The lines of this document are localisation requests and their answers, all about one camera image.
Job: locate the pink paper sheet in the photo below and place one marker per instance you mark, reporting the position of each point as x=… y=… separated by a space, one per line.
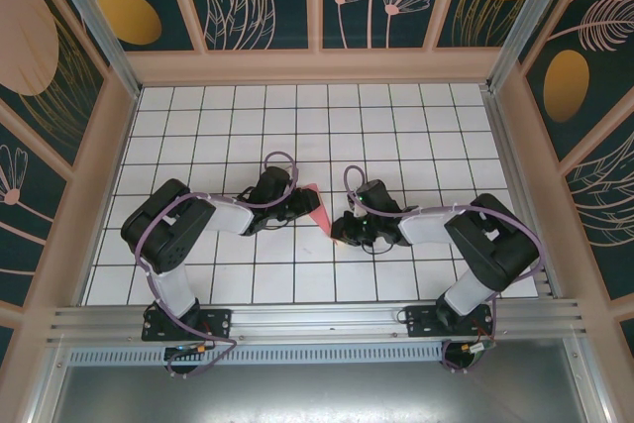
x=321 y=215

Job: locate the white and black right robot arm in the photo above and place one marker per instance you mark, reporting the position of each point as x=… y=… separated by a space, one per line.
x=426 y=227

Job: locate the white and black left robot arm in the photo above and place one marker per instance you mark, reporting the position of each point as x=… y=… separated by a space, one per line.
x=228 y=215

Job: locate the long aluminium mounting rail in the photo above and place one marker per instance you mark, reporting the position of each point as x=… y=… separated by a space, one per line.
x=317 y=321

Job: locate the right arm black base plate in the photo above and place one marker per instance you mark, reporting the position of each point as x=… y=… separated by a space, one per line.
x=421 y=321

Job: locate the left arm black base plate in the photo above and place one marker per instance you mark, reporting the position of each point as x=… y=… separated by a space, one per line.
x=218 y=324

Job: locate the aluminium side rail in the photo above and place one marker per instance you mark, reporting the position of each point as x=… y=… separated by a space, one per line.
x=501 y=121

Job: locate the aluminium frame post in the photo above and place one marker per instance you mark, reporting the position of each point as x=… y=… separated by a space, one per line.
x=532 y=22
x=96 y=22

